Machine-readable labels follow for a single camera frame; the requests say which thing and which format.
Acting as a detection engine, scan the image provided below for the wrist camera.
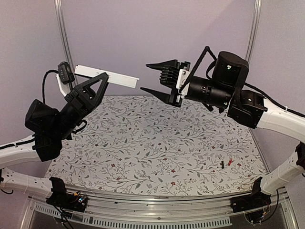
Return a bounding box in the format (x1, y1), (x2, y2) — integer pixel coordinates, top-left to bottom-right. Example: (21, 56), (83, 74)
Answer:
(160, 70), (190, 92)
(56, 62), (75, 96)

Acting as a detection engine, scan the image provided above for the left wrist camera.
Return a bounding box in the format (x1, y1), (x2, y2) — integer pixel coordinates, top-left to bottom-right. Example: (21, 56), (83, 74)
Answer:
(56, 62), (75, 96)

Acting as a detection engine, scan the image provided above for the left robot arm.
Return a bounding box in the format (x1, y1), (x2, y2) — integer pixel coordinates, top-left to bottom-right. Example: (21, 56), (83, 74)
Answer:
(0, 73), (109, 207)

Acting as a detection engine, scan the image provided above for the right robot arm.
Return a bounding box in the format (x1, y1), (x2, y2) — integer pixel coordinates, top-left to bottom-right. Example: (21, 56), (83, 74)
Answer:
(146, 47), (305, 208)

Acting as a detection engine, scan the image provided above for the aluminium frame post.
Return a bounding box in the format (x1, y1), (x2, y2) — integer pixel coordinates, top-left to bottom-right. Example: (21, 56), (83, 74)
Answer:
(53, 0), (74, 66)
(245, 0), (262, 62)

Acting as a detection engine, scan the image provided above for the white remote control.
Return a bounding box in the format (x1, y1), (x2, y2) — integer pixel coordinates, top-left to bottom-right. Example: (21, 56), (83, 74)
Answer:
(74, 63), (140, 89)

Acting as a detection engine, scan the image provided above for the right aluminium frame post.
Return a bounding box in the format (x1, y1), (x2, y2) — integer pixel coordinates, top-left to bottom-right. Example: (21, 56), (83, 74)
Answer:
(245, 0), (262, 62)

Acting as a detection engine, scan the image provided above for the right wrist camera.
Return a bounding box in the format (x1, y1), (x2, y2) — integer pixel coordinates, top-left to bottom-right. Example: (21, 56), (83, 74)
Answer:
(160, 70), (190, 92)

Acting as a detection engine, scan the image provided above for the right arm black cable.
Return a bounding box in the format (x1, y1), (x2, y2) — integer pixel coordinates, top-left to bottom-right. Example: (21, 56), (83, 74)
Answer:
(180, 46), (219, 93)

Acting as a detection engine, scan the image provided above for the floral patterned table mat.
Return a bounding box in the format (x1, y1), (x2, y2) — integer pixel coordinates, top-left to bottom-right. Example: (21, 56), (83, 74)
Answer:
(46, 96), (266, 196)

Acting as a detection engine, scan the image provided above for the left aluminium frame post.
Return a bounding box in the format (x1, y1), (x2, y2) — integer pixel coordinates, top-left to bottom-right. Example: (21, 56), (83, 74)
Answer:
(53, 0), (74, 66)

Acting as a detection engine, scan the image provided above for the aluminium front rail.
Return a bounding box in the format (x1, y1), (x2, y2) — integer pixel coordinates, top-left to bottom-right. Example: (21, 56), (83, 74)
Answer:
(21, 188), (301, 229)

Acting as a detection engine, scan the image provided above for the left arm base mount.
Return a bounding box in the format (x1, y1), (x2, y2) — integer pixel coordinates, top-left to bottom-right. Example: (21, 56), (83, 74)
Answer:
(46, 177), (88, 213)

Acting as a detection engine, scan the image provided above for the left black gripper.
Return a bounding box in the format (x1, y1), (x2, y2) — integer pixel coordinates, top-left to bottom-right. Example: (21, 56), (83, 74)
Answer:
(50, 72), (110, 140)

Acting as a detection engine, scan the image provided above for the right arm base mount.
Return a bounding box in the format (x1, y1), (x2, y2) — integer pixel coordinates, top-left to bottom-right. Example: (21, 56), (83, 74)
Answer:
(230, 177), (279, 225)

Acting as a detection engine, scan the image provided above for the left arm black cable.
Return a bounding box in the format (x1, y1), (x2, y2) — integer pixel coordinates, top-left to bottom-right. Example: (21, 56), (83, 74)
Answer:
(42, 69), (59, 101)

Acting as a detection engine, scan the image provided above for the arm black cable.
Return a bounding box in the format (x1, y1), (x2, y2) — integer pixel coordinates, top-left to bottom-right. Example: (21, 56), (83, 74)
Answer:
(180, 46), (219, 93)
(42, 69), (59, 101)

